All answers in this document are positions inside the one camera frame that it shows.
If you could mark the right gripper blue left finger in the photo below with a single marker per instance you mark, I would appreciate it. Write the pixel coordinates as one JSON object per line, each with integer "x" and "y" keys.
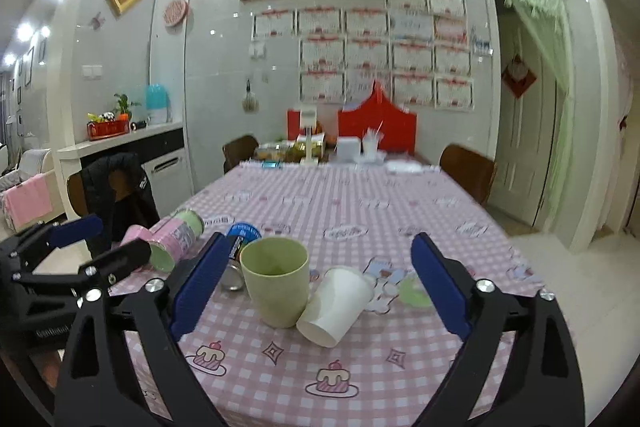
{"x": 98, "y": 386}

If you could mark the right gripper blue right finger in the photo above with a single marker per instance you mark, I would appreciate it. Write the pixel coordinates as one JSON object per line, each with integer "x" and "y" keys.
{"x": 542, "y": 383}

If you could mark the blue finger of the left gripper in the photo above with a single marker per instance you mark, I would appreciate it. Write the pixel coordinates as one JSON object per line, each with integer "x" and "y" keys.
{"x": 103, "y": 272}
{"x": 75, "y": 229}

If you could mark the pale green cup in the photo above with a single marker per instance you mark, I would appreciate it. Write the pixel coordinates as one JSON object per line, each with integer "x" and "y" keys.
{"x": 276, "y": 275}

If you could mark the pink cup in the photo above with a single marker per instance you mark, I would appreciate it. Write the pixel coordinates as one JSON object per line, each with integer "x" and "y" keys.
{"x": 136, "y": 232}

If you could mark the small green clear cup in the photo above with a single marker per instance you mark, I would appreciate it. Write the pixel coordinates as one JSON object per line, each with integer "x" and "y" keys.
{"x": 411, "y": 293}

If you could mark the white paper cup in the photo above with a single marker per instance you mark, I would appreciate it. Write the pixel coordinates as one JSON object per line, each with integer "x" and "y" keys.
{"x": 338, "y": 301}

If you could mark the pink towel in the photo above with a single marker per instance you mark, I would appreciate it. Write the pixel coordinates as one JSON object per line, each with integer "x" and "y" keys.
{"x": 27, "y": 201}

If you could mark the black jacket on chair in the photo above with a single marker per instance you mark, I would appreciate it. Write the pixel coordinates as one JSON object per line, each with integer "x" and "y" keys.
{"x": 119, "y": 192}

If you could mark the pink green labelled can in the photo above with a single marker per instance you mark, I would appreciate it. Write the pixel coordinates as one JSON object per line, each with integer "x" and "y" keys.
{"x": 172, "y": 238}

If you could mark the red basket with items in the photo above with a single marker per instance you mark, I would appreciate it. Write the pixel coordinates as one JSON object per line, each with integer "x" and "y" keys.
{"x": 106, "y": 125}

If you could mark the white sideboard cabinet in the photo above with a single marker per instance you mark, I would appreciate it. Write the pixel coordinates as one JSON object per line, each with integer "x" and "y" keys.
{"x": 154, "y": 159}

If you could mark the blue black metal can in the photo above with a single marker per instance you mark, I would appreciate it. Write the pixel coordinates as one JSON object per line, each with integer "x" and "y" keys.
{"x": 239, "y": 235}

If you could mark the potted green plant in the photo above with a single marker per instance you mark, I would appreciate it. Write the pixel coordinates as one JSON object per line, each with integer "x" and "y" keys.
{"x": 124, "y": 106}

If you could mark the pink checked tablecloth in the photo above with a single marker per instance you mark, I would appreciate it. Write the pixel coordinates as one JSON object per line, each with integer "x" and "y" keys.
{"x": 372, "y": 351}

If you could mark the blue white humidifier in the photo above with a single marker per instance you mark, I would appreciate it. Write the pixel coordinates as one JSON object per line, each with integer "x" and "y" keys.
{"x": 157, "y": 104}

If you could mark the brown chair left far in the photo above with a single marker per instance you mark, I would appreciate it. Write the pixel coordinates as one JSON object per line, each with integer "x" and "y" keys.
{"x": 238, "y": 150}

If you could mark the brown chair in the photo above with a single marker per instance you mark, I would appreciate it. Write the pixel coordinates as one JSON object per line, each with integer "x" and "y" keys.
{"x": 474, "y": 172}
{"x": 238, "y": 150}

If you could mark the brown chair right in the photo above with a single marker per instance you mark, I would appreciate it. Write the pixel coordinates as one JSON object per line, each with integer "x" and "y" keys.
{"x": 474, "y": 172}

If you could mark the small red box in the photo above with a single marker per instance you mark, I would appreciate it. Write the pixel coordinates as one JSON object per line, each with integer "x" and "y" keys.
{"x": 293, "y": 124}

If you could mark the white desk lamp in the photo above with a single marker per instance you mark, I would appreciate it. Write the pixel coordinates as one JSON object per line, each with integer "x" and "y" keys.
{"x": 308, "y": 121}

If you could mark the white tissue box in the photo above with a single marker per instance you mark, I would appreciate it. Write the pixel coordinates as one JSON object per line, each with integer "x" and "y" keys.
{"x": 348, "y": 148}

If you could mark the red gift bag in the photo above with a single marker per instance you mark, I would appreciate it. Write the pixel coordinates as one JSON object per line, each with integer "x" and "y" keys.
{"x": 397, "y": 126}

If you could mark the red diamond door decoration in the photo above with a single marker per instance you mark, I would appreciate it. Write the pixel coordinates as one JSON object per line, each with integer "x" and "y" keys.
{"x": 517, "y": 76}

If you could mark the red round wall ornament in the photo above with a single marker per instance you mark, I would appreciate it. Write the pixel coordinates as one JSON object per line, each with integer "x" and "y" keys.
{"x": 175, "y": 12}

